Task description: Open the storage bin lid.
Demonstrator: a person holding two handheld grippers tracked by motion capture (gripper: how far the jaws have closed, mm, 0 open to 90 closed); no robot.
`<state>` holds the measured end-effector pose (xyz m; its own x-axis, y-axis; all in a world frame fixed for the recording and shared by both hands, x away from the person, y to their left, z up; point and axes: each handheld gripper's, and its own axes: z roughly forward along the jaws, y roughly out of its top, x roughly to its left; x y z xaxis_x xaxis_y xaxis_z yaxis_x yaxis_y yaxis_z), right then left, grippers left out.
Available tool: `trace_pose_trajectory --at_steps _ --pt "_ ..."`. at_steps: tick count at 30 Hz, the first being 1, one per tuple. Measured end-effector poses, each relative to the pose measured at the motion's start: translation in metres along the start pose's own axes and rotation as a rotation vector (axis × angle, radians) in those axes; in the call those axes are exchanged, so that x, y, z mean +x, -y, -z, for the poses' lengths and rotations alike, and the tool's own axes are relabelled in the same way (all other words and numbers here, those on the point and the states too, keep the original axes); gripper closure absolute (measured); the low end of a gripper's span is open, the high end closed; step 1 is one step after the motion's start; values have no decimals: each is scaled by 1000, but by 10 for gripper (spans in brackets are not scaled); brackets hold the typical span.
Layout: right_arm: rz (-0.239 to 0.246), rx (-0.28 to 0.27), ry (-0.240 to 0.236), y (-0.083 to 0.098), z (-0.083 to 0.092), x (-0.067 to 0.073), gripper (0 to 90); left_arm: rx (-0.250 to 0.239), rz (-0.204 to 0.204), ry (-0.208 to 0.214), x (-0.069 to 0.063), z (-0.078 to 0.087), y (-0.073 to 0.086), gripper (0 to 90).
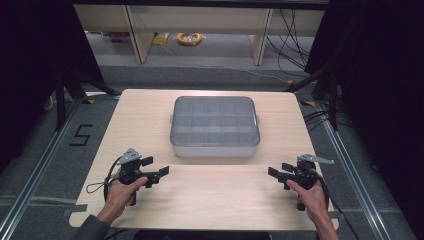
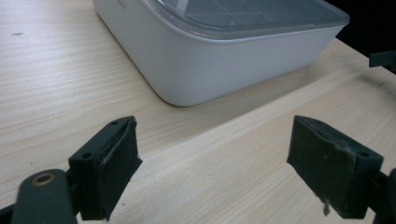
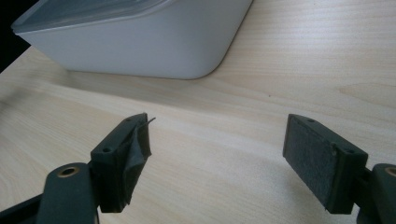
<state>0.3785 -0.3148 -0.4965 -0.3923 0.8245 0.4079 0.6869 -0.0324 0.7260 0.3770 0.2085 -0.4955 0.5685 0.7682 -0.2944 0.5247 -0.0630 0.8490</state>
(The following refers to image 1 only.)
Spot left hand-held gripper cable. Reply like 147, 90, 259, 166
85, 157, 122, 203

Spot dark curtain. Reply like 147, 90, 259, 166
303, 0, 424, 234
0, 0, 105, 176

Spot grey compartment box, clear lid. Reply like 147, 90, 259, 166
168, 95, 261, 159

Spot black cables beside stand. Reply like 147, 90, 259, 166
301, 109, 351, 129

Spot yellow packet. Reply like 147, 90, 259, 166
152, 32, 171, 46

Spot bundle of black floor cables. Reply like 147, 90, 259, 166
265, 9, 315, 78

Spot aluminium floor rail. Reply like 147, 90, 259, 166
0, 98, 84, 240
315, 99, 392, 240

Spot hand-held gripper cable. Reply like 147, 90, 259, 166
85, 157, 122, 203
315, 174, 362, 240

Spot black metal stand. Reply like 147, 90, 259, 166
284, 64, 340, 132
54, 65, 120, 132

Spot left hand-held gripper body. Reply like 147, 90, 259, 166
116, 148, 162, 189

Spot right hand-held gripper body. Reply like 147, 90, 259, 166
282, 153, 336, 192

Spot person's left hand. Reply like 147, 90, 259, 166
103, 176, 149, 222

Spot person's right hand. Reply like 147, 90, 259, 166
286, 179, 330, 223

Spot right hand-held gripper cable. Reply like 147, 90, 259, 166
315, 174, 362, 240

